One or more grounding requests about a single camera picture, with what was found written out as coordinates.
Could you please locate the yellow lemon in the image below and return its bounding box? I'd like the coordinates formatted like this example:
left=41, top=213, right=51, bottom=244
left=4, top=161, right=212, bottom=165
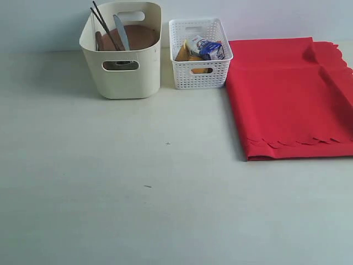
left=189, top=56, right=213, bottom=75

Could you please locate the yellow cheese wedge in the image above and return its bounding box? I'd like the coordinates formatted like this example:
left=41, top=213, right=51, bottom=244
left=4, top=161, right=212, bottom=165
left=175, top=40, right=199, bottom=62

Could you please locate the stainless steel cup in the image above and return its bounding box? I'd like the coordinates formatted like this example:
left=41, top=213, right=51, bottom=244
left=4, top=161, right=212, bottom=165
left=113, top=61, right=139, bottom=71

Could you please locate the blue white milk carton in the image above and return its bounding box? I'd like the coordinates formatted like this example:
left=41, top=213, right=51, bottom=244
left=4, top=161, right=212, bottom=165
left=187, top=35, right=225, bottom=61

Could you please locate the brown wooden plate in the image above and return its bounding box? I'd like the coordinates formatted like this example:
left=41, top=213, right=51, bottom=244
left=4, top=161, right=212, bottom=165
left=102, top=25, right=159, bottom=51

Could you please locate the silver table knife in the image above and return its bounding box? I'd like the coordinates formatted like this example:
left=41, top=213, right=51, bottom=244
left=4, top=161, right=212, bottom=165
left=113, top=14, right=130, bottom=51

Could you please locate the red tablecloth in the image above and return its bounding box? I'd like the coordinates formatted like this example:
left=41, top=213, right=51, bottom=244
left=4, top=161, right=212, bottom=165
left=226, top=37, right=352, bottom=161

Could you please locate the brown wooden spoon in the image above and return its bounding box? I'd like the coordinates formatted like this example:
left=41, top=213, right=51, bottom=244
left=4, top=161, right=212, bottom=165
left=95, top=31, right=110, bottom=51

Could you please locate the dark wooden chopstick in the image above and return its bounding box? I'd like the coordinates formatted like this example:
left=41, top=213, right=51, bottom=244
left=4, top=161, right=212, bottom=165
left=90, top=7, right=120, bottom=51
left=90, top=1, right=126, bottom=51

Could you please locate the cream plastic bin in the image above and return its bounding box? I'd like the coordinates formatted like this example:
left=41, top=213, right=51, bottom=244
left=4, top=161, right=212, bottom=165
left=79, top=2, right=162, bottom=99

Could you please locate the white perforated plastic basket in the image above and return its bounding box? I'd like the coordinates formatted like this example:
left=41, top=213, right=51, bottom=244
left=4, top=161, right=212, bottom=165
left=169, top=18, right=233, bottom=90

